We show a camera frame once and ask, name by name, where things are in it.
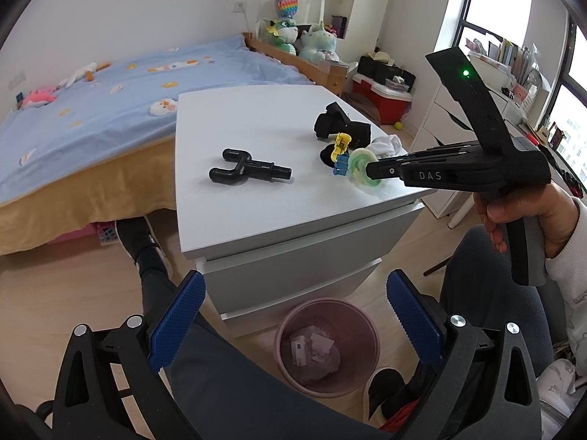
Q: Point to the white wall shelf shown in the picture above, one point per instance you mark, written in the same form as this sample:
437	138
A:
362	4

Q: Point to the black fork massage head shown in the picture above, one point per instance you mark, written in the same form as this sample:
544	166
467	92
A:
243	167

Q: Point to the wall outlet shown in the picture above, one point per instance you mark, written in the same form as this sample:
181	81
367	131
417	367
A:
239	6

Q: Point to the white arched lamp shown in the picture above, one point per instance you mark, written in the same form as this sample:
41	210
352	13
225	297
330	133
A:
323	7

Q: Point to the blue printed blanket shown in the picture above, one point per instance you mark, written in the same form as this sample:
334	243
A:
114	110

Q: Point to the black bag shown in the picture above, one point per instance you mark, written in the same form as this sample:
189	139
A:
373	71

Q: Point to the person's black shoe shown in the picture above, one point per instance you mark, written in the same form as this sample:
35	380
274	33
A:
137	238
385	389

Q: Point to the wooden bed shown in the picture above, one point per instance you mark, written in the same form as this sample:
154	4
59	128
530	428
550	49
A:
55	220

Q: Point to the row of books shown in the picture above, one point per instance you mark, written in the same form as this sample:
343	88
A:
509	59

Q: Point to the white sock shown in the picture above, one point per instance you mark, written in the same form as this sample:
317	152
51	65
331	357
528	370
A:
387	145

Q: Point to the white goose plush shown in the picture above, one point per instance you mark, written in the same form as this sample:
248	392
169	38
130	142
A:
75	75

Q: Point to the green dragon plush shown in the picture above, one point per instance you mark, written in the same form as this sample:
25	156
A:
282	36

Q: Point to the white patterned garment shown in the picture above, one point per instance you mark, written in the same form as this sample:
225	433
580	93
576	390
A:
562	385

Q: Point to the white label card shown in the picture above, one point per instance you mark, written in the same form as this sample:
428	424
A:
298	352

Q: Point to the black camera suction mount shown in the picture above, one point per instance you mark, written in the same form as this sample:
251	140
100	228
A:
341	126

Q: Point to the pink trash bin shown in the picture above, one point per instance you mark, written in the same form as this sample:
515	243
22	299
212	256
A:
353	330

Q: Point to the yellow toy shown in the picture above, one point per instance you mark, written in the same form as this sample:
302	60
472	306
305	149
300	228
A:
341	143

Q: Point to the straw hat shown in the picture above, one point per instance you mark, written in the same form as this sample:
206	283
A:
384	56

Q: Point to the blue clip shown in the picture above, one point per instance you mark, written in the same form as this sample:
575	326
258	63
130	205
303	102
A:
341	165

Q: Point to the pink box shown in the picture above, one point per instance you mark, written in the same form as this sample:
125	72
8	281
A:
69	236

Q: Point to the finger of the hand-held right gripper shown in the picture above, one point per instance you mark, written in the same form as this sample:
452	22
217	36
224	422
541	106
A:
451	148
387	170

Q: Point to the person's right hand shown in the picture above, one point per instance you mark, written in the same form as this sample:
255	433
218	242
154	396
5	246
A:
557	211

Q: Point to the person's right black shoe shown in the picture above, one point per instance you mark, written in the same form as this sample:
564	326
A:
385	389

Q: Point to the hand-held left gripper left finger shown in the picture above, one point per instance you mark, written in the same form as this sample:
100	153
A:
176	316

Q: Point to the white drawer cabinet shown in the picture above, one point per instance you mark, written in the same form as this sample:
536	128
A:
257	211

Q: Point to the crumpled white paper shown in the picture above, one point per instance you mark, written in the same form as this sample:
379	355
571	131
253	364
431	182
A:
323	343

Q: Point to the teal dinosaur plush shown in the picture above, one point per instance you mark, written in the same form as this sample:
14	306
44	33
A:
318	43

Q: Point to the chair base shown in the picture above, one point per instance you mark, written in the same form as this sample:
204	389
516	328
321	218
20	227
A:
435	267

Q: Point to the white desk leg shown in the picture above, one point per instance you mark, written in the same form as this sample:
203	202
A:
461	208

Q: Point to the dark purple box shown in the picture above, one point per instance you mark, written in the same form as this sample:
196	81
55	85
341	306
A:
339	26

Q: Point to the rainbow bag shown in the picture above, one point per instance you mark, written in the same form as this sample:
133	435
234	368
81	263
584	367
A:
287	7

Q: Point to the person's left black shoe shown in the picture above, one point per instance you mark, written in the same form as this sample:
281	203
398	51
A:
137	238

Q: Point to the person's right forearm white sleeve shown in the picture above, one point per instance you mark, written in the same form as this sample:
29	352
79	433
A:
571	266

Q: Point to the pink plush toy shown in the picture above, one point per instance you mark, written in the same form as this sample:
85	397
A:
39	97

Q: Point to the person's right leg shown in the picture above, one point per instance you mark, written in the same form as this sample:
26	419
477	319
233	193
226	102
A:
486	279

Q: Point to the brown beanbag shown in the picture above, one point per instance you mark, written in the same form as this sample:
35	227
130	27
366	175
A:
362	107

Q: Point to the green tape roll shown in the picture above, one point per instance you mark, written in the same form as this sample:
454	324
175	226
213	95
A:
360	169

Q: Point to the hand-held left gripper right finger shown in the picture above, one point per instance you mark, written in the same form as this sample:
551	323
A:
415	321

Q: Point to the red cooler box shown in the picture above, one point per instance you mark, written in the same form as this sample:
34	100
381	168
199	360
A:
383	103

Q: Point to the white desk drawer unit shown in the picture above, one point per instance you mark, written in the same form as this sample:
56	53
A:
440	110

